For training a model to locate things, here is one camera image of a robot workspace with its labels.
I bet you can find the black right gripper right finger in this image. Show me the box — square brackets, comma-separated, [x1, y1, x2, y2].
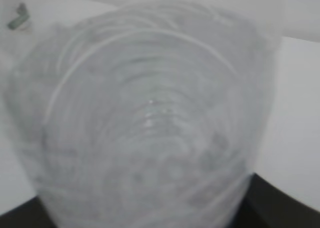
[229, 174, 320, 228]

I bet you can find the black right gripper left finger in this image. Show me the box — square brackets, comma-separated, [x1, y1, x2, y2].
[0, 197, 54, 228]

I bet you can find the clear plastic water bottle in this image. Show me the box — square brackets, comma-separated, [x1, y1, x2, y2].
[2, 0, 275, 227]

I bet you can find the white paper cup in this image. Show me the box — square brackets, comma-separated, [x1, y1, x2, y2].
[0, 0, 31, 33]

